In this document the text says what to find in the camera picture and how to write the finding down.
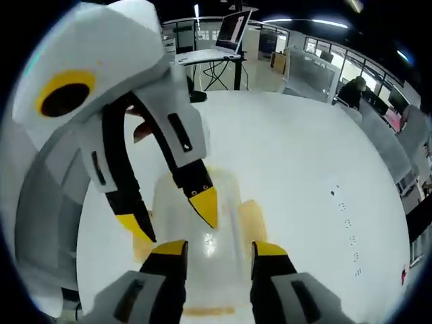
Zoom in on grey mesh office chair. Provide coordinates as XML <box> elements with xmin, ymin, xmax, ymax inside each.
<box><xmin>15</xmin><ymin>128</ymin><xmax>92</xmax><ymax>318</ymax></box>

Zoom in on person's left hand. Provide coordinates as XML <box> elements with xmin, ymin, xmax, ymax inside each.
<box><xmin>126</xmin><ymin>103</ymin><xmax>151</xmax><ymax>144</ymax></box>

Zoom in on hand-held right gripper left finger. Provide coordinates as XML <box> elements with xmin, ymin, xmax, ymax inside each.
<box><xmin>97</xmin><ymin>239</ymin><xmax>189</xmax><ymax>324</ymax></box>

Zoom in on clear box with yellow buckles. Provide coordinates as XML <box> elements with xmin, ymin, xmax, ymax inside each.
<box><xmin>132</xmin><ymin>165</ymin><xmax>271</xmax><ymax>318</ymax></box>

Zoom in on long ceiling light strip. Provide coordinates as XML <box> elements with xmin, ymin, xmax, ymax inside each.
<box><xmin>262</xmin><ymin>18</ymin><xmax>349</xmax><ymax>28</ymax></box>

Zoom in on black desk cables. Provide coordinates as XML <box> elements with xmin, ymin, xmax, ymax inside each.
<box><xmin>201</xmin><ymin>60</ymin><xmax>234</xmax><ymax>91</ymax></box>

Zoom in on black-legged standing desk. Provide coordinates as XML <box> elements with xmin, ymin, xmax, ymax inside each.
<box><xmin>173</xmin><ymin>49</ymin><xmax>250</xmax><ymax>92</ymax></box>

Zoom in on silver laptop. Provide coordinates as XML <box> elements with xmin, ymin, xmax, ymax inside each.
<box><xmin>175</xmin><ymin>9</ymin><xmax>254</xmax><ymax>65</ymax></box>

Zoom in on white frame chair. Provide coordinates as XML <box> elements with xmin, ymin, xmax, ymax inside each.
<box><xmin>276</xmin><ymin>47</ymin><xmax>337</xmax><ymax>103</ymax></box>

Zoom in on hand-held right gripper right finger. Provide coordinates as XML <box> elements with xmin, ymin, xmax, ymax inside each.
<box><xmin>250</xmin><ymin>240</ymin><xmax>342</xmax><ymax>324</ymax></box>

